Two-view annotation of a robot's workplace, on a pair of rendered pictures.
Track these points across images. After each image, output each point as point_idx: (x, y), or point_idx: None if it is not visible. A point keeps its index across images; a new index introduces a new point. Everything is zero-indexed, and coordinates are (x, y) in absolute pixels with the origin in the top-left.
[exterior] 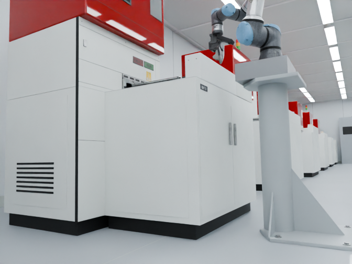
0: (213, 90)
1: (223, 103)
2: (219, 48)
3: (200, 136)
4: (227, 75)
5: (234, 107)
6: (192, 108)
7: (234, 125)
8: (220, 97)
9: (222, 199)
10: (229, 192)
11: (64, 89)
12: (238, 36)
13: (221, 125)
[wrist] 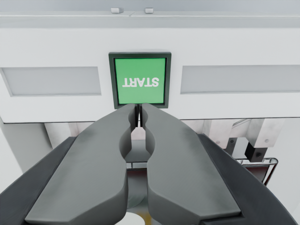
0: (280, 18)
1: (195, 15)
2: (260, 215)
3: (281, 13)
4: (160, 24)
5: (87, 16)
6: None
7: (119, 9)
8: (215, 17)
9: (178, 11)
10: (153, 11)
11: None
12: None
13: (195, 13)
